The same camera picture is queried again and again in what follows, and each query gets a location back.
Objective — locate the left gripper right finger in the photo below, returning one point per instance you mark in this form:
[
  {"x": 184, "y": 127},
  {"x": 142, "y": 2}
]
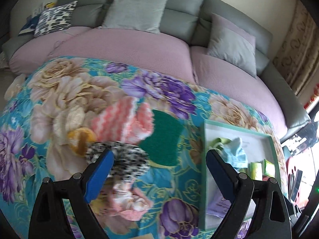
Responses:
[{"x": 270, "y": 218}]

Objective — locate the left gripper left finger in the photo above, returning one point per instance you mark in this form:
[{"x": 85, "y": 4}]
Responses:
[{"x": 49, "y": 217}]

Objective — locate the green tissue pack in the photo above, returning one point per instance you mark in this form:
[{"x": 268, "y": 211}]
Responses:
[
  {"x": 268, "y": 168},
  {"x": 255, "y": 171}
]

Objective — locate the blue face mask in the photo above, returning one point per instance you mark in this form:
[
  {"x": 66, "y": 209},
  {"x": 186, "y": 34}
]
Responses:
[{"x": 236, "y": 156}]

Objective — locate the yellow round pad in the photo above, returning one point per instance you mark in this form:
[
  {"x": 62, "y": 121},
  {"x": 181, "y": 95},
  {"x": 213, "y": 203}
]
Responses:
[{"x": 80, "y": 139}]

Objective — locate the green microfiber cloth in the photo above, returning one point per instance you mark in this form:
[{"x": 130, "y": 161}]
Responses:
[{"x": 220, "y": 145}]

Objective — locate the leopard print scrunchie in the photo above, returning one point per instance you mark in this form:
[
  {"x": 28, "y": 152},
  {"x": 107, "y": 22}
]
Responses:
[{"x": 130, "y": 161}]

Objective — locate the pink white wavy cloth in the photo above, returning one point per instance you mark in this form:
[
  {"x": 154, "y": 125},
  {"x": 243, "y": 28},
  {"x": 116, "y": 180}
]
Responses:
[{"x": 127, "y": 122}]

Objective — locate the green yellow scrub sponge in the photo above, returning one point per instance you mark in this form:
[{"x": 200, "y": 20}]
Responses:
[{"x": 161, "y": 146}]

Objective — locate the purple cartoon wipes pack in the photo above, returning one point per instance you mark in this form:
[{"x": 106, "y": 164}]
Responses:
[{"x": 218, "y": 206}]

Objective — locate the cream knitted cloth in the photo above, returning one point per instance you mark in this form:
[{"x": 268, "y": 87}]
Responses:
[{"x": 67, "y": 120}]

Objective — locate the floral blue tablecloth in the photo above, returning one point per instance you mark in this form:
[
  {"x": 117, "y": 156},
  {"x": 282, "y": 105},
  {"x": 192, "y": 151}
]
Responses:
[{"x": 29, "y": 152}]

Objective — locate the beige patterned curtain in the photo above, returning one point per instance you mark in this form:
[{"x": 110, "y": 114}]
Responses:
[{"x": 297, "y": 59}]

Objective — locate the grey pink cushion right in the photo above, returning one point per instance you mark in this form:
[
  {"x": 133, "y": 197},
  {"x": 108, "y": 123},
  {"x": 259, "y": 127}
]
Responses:
[{"x": 232, "y": 44}]

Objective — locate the blue white pillow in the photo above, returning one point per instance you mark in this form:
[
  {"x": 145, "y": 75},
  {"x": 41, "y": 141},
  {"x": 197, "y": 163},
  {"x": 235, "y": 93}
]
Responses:
[{"x": 30, "y": 26}]

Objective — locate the black white patterned pillow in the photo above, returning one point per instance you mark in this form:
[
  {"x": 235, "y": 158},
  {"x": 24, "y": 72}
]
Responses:
[{"x": 55, "y": 19}]

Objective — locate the grey sofa with pink cover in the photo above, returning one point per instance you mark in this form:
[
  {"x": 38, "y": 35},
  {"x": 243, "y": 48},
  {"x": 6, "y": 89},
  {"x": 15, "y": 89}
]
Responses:
[{"x": 179, "y": 50}]

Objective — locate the grey cushion left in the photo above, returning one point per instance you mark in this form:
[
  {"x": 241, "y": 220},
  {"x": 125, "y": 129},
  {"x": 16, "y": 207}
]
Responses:
[{"x": 140, "y": 15}]

